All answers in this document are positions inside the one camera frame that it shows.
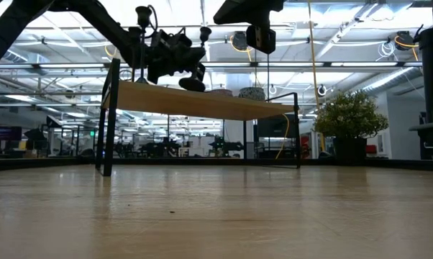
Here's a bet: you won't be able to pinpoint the black candlestick holder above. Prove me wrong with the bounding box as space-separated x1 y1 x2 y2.
134 5 153 85
178 26 213 93

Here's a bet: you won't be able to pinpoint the ceiling cable reel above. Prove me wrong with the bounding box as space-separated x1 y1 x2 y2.
394 30 420 61
230 30 254 63

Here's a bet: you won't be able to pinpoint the black overhead camera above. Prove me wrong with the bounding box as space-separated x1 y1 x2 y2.
245 24 277 55

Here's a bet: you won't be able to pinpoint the thin black camera cable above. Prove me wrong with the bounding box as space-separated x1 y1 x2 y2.
265 53 271 104

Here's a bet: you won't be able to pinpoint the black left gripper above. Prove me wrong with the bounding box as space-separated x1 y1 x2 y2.
147 29 206 84

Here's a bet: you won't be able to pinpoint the grey side cart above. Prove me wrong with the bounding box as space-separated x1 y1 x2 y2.
409 120 433 162

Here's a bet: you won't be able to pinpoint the yellow hanging cable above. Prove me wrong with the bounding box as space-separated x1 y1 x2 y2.
307 0 327 152

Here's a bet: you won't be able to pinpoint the potted green plant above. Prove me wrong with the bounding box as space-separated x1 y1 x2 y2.
312 89 390 167

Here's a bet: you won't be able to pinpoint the patterned tealight candle holder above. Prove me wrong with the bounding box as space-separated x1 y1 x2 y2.
209 88 235 98
237 86 267 102

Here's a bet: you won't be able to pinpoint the black background screen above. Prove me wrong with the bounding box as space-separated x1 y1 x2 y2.
256 114 299 140

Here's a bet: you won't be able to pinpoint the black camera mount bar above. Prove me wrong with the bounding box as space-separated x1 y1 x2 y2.
212 0 286 26

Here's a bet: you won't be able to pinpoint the black aluminium table frame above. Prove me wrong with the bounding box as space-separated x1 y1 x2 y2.
0 156 433 173

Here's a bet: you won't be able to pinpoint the wooden riser shelf, black legs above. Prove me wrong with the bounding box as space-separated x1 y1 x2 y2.
95 57 303 177

